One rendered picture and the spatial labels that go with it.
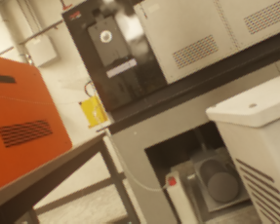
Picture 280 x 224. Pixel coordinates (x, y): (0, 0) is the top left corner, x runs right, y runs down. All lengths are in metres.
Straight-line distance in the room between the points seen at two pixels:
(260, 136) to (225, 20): 0.89
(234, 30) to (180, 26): 0.28
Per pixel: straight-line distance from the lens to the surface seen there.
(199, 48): 0.96
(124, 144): 0.89
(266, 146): 0.19
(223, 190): 1.14
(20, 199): 0.60
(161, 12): 1.02
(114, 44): 1.00
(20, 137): 0.68
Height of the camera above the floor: 0.74
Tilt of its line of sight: 1 degrees up
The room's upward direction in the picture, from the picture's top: 25 degrees counter-clockwise
